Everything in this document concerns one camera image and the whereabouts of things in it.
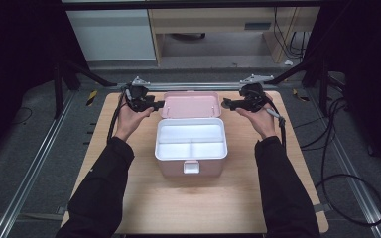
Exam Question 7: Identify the black metal stand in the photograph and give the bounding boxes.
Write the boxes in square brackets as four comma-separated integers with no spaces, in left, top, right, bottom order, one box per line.
[53,59,119,120]
[263,54,332,117]

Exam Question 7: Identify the person's right hand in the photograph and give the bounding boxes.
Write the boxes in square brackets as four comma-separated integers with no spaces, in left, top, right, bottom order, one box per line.
[236,93,278,141]

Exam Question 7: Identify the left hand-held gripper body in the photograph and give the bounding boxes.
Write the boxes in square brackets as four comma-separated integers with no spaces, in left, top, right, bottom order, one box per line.
[124,76,151,113]

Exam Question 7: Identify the hand-held gripper black cable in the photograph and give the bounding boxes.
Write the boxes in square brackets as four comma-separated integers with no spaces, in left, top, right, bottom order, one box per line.
[265,106,288,156]
[106,91,129,145]

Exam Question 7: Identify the thin black floor cable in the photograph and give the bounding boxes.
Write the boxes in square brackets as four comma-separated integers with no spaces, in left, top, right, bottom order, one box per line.
[292,97,349,152]
[12,105,34,126]

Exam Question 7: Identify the black cables under desk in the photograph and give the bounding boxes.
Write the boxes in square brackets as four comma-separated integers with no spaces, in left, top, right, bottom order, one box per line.
[272,7,312,60]

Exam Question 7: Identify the right hand-held gripper black cable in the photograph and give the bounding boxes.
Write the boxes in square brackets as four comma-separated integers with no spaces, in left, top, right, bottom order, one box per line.
[265,106,288,156]

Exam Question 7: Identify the long metal floor rail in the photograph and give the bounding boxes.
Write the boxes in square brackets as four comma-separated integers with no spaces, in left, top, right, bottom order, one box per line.
[0,89,77,238]
[306,88,381,238]

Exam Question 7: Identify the white divided tray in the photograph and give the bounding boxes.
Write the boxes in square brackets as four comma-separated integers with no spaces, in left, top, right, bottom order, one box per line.
[155,117,228,162]

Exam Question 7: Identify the yellow black tape strip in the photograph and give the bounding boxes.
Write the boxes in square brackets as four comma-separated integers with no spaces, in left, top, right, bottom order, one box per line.
[85,89,99,107]
[292,87,311,103]

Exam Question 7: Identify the metal cross rail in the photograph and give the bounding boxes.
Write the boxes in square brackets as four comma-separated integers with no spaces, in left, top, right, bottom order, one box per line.
[107,81,281,92]

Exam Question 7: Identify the person's left hand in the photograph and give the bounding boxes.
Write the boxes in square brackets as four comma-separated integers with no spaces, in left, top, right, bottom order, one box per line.
[113,102,155,143]

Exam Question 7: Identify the white cabinet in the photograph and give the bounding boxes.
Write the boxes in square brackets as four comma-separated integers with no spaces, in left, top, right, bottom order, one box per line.
[66,8,157,62]

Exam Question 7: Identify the light wooden desk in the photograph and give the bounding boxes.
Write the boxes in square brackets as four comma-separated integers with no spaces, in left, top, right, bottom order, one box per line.
[147,6,321,65]

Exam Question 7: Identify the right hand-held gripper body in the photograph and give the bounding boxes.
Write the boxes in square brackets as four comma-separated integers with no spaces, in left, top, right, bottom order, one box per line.
[239,73,275,113]

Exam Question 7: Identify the pink storage box with lid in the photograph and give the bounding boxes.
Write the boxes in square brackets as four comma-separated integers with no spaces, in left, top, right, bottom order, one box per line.
[154,90,229,179]

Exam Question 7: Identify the left hand-held gripper black cable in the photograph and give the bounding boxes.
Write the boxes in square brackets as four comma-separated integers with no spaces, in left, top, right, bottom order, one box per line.
[106,91,129,145]

